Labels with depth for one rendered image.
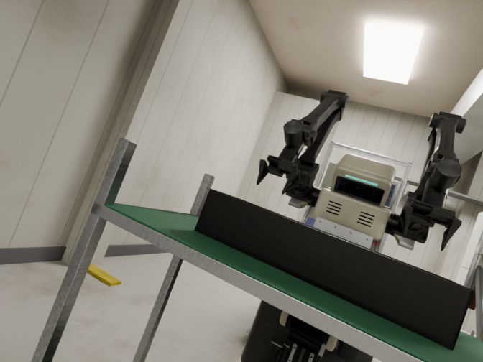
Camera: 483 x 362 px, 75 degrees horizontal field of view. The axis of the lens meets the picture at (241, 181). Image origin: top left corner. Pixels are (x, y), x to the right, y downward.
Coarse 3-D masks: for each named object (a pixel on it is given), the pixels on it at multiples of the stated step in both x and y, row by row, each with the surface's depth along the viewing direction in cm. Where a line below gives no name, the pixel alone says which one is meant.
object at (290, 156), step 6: (282, 150) 103; (288, 150) 102; (294, 150) 102; (270, 156) 101; (282, 156) 101; (288, 156) 101; (294, 156) 102; (270, 162) 104; (276, 162) 101; (294, 162) 98; (288, 174) 102
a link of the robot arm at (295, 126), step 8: (296, 120) 100; (288, 128) 98; (296, 128) 98; (288, 136) 98; (296, 136) 98; (304, 136) 104; (312, 136) 105; (288, 144) 101; (296, 144) 101; (304, 144) 108
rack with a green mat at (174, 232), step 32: (128, 160) 71; (96, 224) 69; (128, 224) 66; (160, 224) 70; (192, 224) 87; (192, 256) 59; (224, 256) 62; (64, 288) 69; (160, 288) 108; (256, 288) 54; (288, 288) 56; (64, 320) 70; (320, 320) 50; (352, 320) 51; (384, 320) 59; (384, 352) 46; (416, 352) 46; (448, 352) 54; (480, 352) 63
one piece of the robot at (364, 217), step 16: (320, 192) 128; (336, 192) 126; (320, 208) 127; (336, 208) 125; (352, 208) 122; (368, 208) 120; (384, 208) 119; (352, 224) 122; (368, 224) 120; (384, 224) 118
